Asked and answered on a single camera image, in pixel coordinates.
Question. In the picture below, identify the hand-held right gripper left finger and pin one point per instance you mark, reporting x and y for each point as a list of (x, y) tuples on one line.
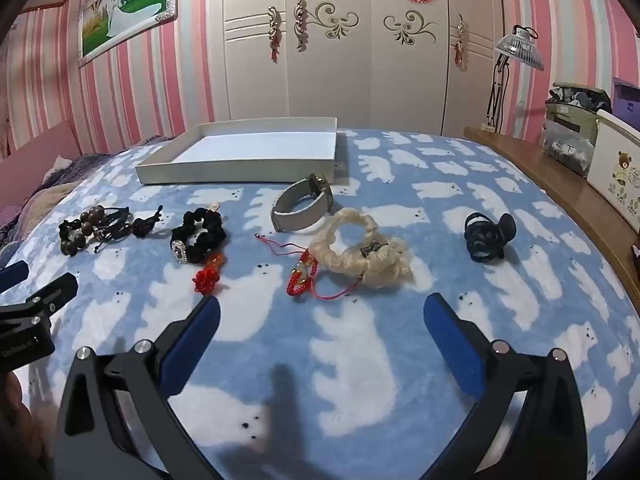
[(192, 347)]

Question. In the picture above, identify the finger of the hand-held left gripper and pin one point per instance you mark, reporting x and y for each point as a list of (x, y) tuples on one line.
[(15, 273), (52, 294)]

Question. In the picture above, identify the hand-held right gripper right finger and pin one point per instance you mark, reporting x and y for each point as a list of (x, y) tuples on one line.
[(455, 347)]

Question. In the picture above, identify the black scrunchie with charm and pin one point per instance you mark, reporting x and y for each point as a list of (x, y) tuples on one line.
[(200, 246)]

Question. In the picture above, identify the black hair claw clip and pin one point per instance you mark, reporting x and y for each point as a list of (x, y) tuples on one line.
[(480, 241)]

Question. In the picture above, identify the cream hair scrunchie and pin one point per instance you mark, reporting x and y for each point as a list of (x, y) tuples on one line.
[(327, 255)]

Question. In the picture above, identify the grey band wristwatch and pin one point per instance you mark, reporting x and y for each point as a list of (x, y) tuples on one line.
[(295, 218)]

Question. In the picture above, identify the white shallow tray box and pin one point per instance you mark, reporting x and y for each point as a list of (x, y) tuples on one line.
[(250, 172)]

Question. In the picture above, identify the person's left hand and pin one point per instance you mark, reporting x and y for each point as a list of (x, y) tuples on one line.
[(12, 410)]

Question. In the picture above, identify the red beaded ornament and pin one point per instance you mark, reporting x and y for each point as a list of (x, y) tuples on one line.
[(205, 280)]

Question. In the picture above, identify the beige quilt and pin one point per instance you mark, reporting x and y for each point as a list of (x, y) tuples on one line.
[(35, 202)]

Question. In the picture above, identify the blue bear print blanket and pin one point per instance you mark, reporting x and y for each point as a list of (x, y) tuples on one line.
[(350, 360)]

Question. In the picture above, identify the pink headboard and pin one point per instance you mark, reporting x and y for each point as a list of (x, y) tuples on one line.
[(37, 140)]

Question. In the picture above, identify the purple patterned quilt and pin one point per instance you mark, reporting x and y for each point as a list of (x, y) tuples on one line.
[(95, 156)]

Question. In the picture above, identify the wooden side table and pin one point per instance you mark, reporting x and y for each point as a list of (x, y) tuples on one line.
[(550, 170)]

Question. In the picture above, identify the white power strip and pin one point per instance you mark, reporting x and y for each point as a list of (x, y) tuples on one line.
[(490, 127)]

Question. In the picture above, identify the bear print storage box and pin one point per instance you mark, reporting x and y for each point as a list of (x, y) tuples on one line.
[(615, 170)]

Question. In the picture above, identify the green storage bag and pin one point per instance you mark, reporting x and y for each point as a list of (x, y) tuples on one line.
[(575, 107)]

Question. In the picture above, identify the white ornate wardrobe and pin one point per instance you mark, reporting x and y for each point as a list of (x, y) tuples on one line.
[(370, 85)]

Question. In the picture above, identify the framed wedding picture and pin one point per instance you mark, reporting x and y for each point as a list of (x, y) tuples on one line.
[(130, 5)]

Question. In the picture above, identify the silver desk lamp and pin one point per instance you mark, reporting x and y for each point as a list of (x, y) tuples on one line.
[(520, 50)]

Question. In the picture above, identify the purple box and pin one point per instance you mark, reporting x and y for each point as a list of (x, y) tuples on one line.
[(627, 95)]

